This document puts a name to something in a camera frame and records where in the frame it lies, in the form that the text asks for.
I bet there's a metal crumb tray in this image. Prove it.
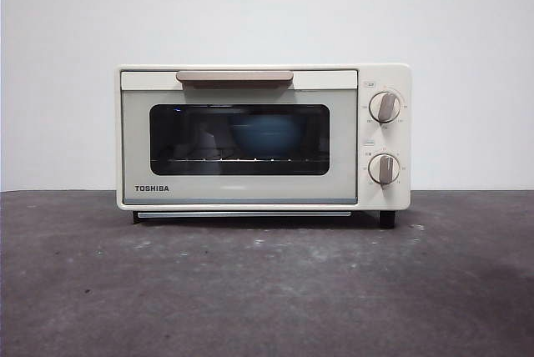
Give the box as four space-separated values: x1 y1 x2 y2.
137 210 354 220

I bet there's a metal wire oven rack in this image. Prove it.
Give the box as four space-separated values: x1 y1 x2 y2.
152 156 329 164

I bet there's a cream temperature knob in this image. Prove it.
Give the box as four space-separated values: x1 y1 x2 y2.
369 90 403 125

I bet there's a cream timer knob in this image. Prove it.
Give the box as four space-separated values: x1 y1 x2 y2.
368 153 401 186

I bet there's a blue ribbed bowl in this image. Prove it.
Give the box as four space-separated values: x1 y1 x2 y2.
228 113 308 158

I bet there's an oven door with glass window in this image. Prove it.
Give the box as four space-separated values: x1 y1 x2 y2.
119 68 359 207

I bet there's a cream Toshiba toaster oven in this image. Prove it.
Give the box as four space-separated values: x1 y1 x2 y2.
115 63 413 229

